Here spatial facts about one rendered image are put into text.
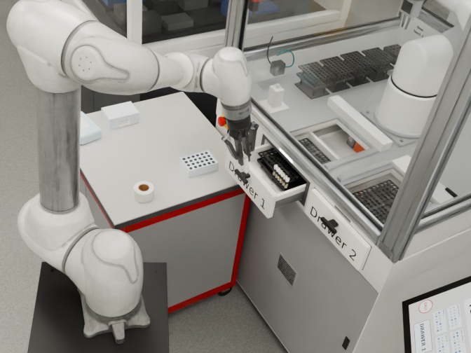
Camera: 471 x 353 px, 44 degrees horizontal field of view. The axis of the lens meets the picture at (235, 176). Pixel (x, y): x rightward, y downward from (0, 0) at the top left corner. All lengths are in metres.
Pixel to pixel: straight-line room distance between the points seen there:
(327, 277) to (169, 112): 0.96
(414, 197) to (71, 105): 0.91
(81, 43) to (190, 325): 1.74
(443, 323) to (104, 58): 1.02
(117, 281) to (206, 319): 1.21
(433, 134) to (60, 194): 0.94
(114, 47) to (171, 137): 1.22
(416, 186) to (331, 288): 0.62
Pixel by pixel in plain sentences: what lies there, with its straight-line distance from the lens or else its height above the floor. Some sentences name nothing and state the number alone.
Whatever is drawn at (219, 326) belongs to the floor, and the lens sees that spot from 2.69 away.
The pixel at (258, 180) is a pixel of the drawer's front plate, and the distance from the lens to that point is 1.97.
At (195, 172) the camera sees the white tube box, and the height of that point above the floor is 0.78.
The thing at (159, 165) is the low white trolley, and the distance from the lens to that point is 2.23.
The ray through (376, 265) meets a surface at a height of 0.88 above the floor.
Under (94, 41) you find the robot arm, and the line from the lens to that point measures 1.17.
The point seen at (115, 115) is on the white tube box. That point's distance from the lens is 2.38.
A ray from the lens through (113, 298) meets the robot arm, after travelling 1.59.
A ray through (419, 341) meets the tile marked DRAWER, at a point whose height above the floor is 1.00.
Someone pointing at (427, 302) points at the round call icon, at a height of 1.02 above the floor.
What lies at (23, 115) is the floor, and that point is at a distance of 3.80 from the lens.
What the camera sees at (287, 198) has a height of 0.87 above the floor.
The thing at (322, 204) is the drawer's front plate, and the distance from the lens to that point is 1.95.
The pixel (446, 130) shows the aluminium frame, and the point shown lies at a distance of 1.51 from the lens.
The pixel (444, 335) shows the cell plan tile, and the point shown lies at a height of 1.05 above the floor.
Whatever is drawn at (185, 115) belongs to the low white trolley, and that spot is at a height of 0.76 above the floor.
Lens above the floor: 2.22
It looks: 41 degrees down
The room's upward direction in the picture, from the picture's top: 9 degrees clockwise
